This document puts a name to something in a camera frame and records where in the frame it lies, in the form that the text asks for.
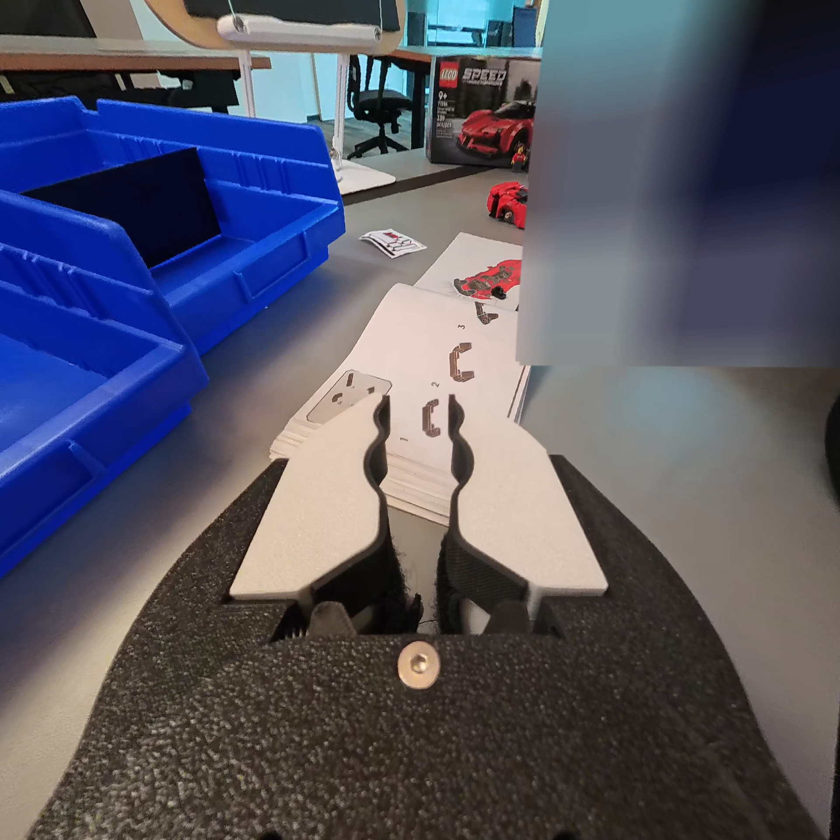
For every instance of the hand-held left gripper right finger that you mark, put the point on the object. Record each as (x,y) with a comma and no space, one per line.
(525,518)

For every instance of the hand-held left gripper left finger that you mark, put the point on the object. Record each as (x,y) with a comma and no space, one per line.
(315,518)

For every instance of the lego instruction booklet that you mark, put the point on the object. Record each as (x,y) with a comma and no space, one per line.
(420,315)

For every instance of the red lego car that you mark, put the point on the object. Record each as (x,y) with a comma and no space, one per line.
(508,200)

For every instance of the lego sticker sheet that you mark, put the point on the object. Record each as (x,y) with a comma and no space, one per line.
(394,244)

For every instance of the lego set cardboard box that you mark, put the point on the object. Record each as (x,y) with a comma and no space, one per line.
(479,124)

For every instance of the black office chair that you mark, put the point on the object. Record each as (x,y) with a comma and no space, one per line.
(377,102)

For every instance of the white tabletop stand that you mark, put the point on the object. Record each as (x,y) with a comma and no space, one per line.
(295,29)

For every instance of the grey-top side desk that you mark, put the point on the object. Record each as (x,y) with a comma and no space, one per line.
(131,49)

